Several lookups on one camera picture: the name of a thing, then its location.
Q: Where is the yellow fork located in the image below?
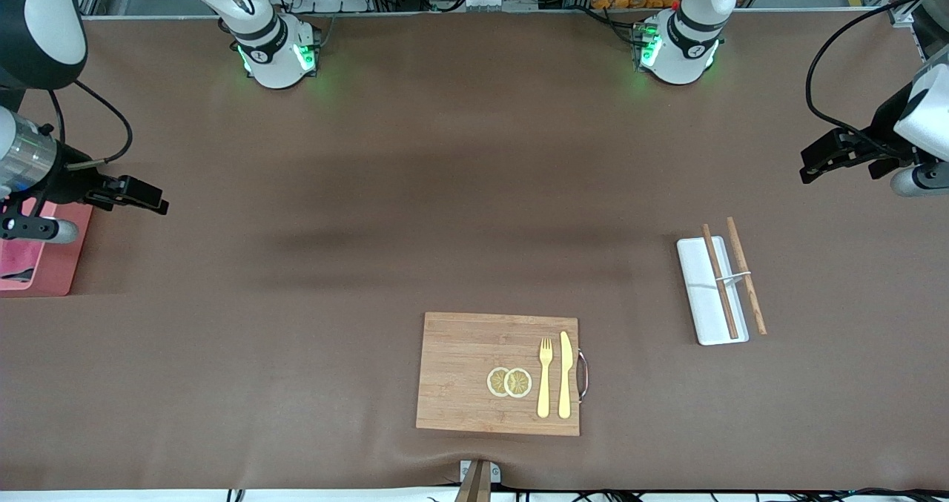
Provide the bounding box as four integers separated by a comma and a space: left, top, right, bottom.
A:
537, 337, 555, 419

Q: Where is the white rectangular tray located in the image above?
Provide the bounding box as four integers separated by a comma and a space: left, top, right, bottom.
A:
676, 237, 750, 346

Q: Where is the wooden cutting board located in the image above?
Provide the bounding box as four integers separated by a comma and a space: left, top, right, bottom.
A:
415, 311, 590, 437

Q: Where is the yellow knife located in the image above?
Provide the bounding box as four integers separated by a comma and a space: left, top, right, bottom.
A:
558, 331, 574, 420

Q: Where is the metal table edge bracket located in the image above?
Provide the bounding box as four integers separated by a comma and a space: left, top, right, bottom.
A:
454, 459, 502, 502

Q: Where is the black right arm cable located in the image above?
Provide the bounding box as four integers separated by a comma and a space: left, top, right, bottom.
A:
47, 79, 135, 168

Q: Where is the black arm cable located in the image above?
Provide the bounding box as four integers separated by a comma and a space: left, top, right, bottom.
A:
805, 0, 949, 141
47, 79, 135, 168

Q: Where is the pink plastic bin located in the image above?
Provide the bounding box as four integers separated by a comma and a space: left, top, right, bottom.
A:
0, 201, 94, 297

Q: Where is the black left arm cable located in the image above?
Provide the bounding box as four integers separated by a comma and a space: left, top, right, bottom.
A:
805, 0, 949, 141

